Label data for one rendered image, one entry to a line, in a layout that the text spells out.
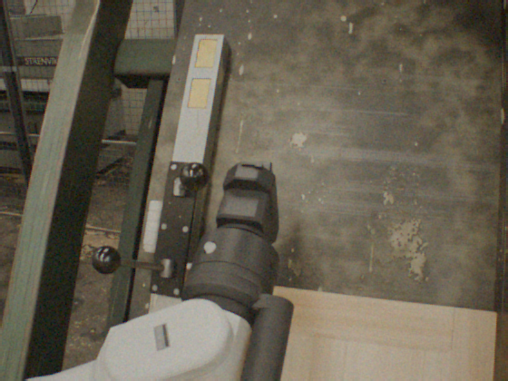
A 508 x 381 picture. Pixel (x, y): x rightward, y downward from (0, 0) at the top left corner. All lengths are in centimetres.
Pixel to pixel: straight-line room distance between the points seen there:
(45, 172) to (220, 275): 45
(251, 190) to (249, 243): 7
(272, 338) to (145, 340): 11
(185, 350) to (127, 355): 5
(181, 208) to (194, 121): 14
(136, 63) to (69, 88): 14
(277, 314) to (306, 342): 25
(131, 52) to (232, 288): 60
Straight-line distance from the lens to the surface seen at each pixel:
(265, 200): 48
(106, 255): 60
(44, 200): 79
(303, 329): 66
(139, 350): 40
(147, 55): 89
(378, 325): 66
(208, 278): 43
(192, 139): 71
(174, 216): 68
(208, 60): 75
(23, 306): 80
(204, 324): 38
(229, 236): 45
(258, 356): 40
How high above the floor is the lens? 174
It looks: 23 degrees down
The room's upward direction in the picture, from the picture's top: straight up
